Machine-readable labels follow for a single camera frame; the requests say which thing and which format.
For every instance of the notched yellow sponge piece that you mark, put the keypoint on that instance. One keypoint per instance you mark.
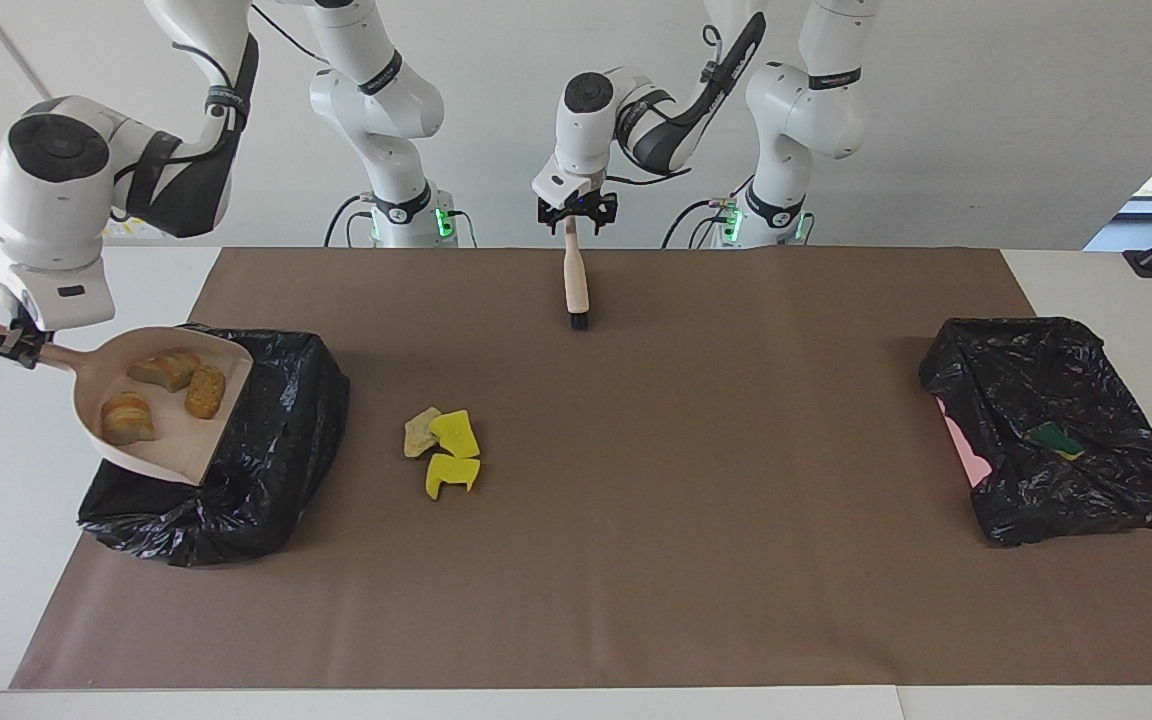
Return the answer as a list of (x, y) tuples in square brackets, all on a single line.
[(446, 472)]

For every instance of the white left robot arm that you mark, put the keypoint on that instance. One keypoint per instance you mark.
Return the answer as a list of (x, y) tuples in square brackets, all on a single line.
[(796, 110)]

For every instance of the green and yellow sponge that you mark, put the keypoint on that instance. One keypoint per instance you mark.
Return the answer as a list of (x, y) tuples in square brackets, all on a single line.
[(1056, 438)]

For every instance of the brown bread roll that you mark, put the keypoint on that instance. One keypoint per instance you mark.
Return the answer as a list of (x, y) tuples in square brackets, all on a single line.
[(205, 392)]

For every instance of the white wall outlet box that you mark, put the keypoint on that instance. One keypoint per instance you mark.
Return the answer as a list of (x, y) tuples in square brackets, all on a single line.
[(118, 230)]

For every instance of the right black bag bin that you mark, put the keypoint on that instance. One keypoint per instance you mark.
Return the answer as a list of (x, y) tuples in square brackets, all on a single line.
[(1036, 380)]

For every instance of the pink plastic bin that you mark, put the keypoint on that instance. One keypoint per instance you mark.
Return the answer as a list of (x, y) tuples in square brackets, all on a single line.
[(966, 450)]

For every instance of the pink plastic dustpan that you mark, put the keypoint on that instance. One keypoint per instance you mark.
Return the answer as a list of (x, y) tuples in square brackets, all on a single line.
[(181, 440)]

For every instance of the sliced bread piece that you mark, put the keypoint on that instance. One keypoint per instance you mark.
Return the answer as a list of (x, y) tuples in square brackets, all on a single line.
[(164, 370)]

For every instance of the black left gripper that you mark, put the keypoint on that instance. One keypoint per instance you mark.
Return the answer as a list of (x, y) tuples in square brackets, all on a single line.
[(578, 204)]

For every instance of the tan worn sponge piece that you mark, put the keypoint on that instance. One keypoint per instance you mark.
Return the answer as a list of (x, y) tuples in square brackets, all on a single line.
[(419, 432)]

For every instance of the brown paper table mat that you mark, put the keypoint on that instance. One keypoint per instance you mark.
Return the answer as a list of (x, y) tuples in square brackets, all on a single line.
[(786, 600)]

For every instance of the black bag covered bin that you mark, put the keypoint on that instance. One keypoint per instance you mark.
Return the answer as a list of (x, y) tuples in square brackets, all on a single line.
[(276, 440)]

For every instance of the yellow sponge green backed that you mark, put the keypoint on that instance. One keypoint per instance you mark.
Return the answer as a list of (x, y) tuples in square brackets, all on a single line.
[(456, 432)]

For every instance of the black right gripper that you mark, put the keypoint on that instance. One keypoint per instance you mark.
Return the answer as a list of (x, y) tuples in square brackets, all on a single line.
[(28, 337)]

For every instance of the striped croissant bread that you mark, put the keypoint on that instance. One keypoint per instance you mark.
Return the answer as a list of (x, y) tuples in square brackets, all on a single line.
[(128, 418)]

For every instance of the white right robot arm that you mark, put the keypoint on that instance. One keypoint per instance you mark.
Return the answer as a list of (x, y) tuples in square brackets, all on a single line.
[(46, 230)]

